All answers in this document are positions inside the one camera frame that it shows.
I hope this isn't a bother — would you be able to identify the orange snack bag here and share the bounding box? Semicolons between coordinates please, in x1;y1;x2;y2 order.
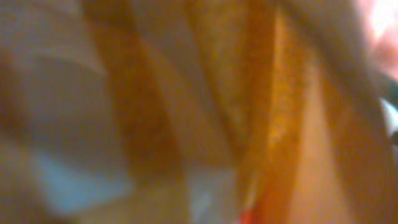
0;0;398;224

